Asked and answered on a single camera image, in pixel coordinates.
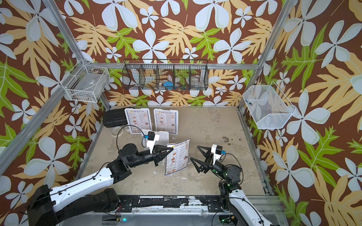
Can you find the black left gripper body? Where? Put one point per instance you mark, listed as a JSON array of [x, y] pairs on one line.
[[149, 157]]

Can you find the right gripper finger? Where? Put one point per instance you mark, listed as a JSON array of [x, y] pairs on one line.
[[200, 166], [206, 152]]

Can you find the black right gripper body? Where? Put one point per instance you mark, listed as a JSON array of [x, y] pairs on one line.
[[219, 170]]

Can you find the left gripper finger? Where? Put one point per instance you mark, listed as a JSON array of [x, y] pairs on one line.
[[162, 151], [159, 157]]

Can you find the white menu holder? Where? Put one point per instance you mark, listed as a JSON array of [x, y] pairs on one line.
[[166, 121], [138, 121], [163, 137]]

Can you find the dim sum menu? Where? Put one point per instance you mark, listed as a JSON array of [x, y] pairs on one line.
[[178, 159], [166, 121], [138, 121]]

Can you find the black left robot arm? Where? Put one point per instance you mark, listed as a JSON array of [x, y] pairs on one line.
[[50, 206]]

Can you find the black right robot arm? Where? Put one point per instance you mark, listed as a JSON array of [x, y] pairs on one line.
[[232, 197]]

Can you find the black plastic case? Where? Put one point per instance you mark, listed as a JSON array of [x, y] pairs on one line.
[[114, 118]]

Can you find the blue object in basket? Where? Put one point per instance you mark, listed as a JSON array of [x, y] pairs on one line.
[[169, 85]]

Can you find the white mesh basket right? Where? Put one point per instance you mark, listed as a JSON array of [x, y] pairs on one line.
[[269, 107]]

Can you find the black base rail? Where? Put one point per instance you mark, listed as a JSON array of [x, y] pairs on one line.
[[128, 203]]

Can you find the black wire basket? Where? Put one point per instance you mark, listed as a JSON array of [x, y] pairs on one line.
[[185, 74]]

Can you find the white wire basket left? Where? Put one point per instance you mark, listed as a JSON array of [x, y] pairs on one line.
[[85, 82]]

